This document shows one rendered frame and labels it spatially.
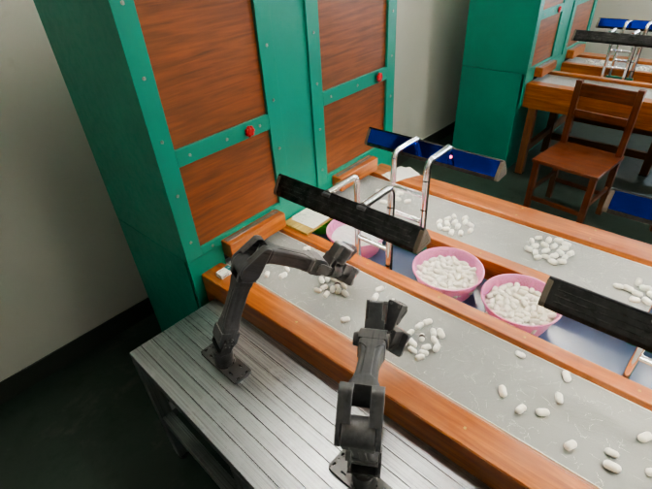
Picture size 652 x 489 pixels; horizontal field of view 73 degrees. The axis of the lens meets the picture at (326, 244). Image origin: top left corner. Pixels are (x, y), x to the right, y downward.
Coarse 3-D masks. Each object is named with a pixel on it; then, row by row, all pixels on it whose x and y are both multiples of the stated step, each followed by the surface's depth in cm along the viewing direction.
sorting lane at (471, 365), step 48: (288, 240) 194; (288, 288) 167; (384, 288) 164; (480, 336) 143; (432, 384) 129; (480, 384) 128; (528, 384) 128; (576, 384) 127; (528, 432) 116; (576, 432) 115; (624, 432) 114; (624, 480) 105
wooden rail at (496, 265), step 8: (432, 232) 188; (432, 240) 185; (440, 240) 183; (448, 240) 183; (456, 240) 183; (464, 248) 178; (472, 248) 177; (464, 256) 178; (480, 256) 173; (488, 256) 173; (496, 256) 172; (488, 264) 171; (496, 264) 169; (504, 264) 168; (512, 264) 168; (520, 264) 168; (488, 272) 173; (496, 272) 171; (504, 272) 168; (512, 272) 166; (520, 272) 164; (528, 272) 164; (536, 272) 164; (512, 280) 168; (528, 280) 163; (544, 280) 160
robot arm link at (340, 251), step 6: (336, 246) 148; (342, 246) 147; (348, 246) 151; (330, 252) 149; (336, 252) 147; (342, 252) 148; (348, 252) 148; (324, 258) 150; (330, 258) 148; (336, 258) 148; (342, 258) 148; (330, 264) 147; (342, 264) 150; (318, 270) 144; (324, 270) 145; (330, 270) 146
